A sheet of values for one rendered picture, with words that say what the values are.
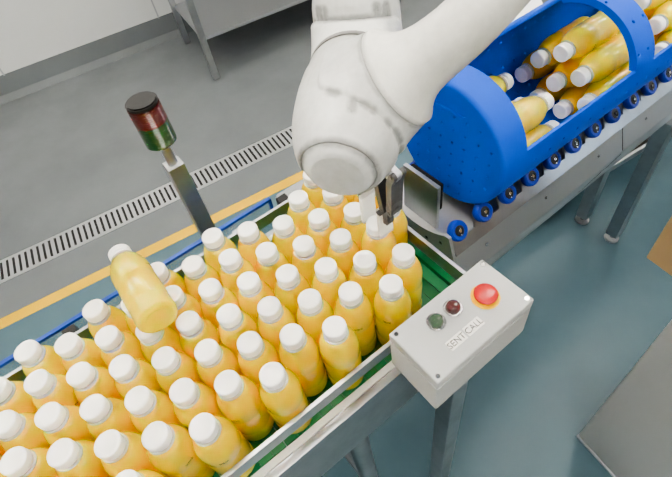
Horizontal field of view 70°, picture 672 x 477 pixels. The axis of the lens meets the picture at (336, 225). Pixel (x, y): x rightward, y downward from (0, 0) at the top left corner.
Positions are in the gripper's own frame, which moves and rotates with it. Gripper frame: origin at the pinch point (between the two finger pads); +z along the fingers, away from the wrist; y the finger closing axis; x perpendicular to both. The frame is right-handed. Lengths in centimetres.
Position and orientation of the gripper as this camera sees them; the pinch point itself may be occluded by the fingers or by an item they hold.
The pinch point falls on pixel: (376, 213)
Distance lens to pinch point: 83.9
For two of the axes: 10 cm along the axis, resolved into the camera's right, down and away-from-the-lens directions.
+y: -6.1, -5.5, 5.7
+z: 1.3, 6.4, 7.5
